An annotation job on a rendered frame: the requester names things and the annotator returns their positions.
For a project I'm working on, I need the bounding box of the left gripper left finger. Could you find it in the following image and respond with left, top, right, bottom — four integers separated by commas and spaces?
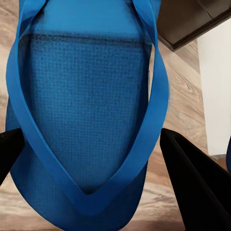
0, 128, 25, 186

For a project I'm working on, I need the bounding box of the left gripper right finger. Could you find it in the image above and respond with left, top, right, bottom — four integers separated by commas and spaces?
160, 128, 231, 231

